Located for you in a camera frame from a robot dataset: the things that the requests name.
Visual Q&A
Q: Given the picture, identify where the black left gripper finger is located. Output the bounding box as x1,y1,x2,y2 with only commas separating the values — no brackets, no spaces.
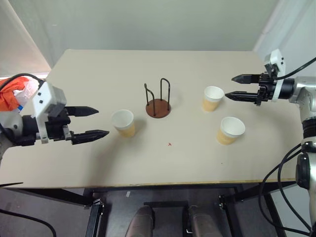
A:
71,129,110,146
67,106,100,118

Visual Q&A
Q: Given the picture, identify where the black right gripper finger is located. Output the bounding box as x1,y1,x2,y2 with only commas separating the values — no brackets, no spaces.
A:
224,90,260,103
231,73,261,85

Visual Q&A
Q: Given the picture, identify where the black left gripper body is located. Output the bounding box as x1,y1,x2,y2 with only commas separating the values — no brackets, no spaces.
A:
45,103,75,142

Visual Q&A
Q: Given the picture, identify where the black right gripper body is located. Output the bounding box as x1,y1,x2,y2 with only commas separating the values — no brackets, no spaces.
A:
255,72,279,107

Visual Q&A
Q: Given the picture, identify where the tan paper cup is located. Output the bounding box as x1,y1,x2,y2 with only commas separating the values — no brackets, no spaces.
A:
216,116,246,146
202,85,225,113
111,109,136,138

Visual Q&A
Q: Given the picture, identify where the white plastic bag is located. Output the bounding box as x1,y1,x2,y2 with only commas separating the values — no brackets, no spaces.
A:
11,78,40,113

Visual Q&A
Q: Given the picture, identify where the orange cloth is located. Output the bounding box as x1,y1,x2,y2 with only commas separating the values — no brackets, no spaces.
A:
0,76,33,112

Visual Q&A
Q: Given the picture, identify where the dark rounded foot shape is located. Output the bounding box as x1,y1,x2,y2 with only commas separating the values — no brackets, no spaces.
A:
188,205,221,237
124,205,156,237

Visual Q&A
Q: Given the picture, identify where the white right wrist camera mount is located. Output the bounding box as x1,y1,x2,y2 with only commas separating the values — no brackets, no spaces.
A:
264,48,287,103

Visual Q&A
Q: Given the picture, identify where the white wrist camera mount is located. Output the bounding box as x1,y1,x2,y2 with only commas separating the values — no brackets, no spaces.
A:
32,81,68,144
264,48,287,103

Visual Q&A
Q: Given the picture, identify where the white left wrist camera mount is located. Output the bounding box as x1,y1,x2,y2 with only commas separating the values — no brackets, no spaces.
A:
32,81,68,144

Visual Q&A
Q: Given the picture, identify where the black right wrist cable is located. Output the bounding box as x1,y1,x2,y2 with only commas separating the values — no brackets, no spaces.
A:
276,57,316,80

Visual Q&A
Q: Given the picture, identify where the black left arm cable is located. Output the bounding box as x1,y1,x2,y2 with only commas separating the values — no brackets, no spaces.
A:
0,73,43,92

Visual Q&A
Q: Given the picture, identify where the brown wire cup holder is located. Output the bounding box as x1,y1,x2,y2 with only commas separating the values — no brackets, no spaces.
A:
144,78,172,119

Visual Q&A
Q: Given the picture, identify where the black metal table frame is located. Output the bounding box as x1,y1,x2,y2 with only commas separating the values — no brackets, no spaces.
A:
0,181,298,237

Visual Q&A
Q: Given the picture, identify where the black looping robot cable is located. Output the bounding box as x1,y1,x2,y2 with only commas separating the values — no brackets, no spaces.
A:
259,142,316,237

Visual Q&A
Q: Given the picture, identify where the black floor cable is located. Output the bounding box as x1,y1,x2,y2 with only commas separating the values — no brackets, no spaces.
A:
0,208,58,237

